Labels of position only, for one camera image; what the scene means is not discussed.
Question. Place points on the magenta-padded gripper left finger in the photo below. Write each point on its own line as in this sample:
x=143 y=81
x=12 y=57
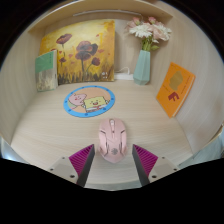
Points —
x=81 y=160

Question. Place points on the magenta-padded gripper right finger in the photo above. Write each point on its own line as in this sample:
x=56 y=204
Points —
x=146 y=160

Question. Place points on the pink computer mouse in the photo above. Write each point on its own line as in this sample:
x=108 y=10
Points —
x=113 y=140

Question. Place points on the round blue-rimmed cartoon mouse pad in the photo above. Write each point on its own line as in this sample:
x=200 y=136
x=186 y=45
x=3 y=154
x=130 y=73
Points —
x=89 y=101

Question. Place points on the orange book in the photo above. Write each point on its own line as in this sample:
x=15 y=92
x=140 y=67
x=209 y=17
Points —
x=175 y=88

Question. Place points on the teal faceted vase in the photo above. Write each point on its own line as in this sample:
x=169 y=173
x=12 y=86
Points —
x=142 y=68

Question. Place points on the green and white book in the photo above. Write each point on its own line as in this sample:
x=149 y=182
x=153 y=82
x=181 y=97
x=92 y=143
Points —
x=46 y=71

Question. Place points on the yellow poppy flower painting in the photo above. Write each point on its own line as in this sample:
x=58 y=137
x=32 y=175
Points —
x=83 y=50

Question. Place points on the pink and white flower bouquet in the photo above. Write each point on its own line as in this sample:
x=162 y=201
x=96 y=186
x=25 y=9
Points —
x=148 y=30

